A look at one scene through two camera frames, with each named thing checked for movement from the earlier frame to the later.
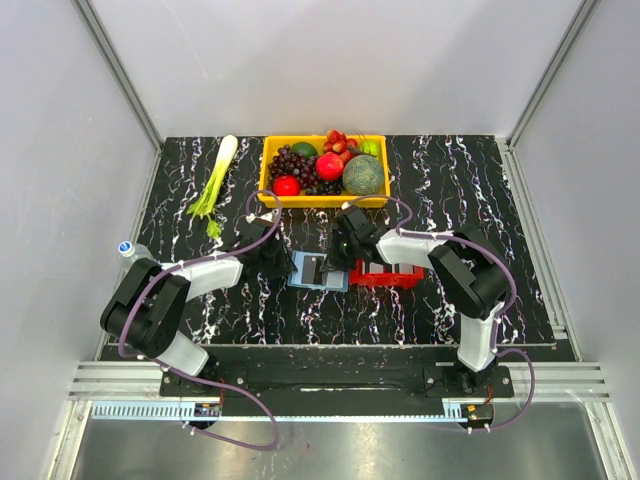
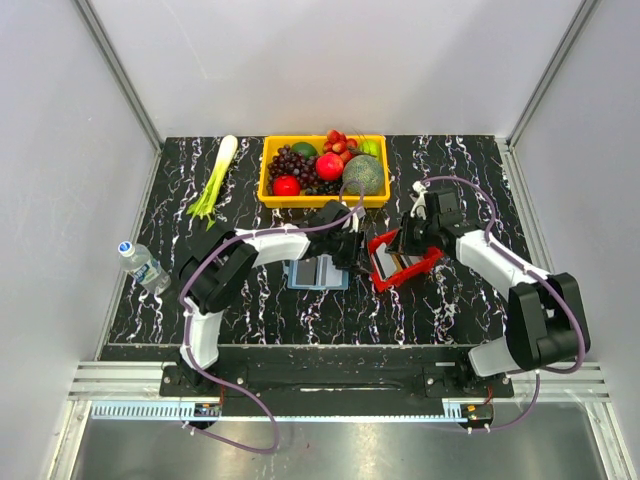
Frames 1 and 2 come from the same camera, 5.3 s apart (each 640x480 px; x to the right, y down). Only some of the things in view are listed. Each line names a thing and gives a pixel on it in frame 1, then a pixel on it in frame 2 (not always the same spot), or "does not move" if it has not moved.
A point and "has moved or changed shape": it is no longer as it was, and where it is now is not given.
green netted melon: (363, 175) does not move
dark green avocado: (304, 148) does not move
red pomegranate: (329, 166) does not move
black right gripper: (333, 262) to (401, 244)
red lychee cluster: (337, 143) does not move
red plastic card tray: (360, 277) has moved or changed shape
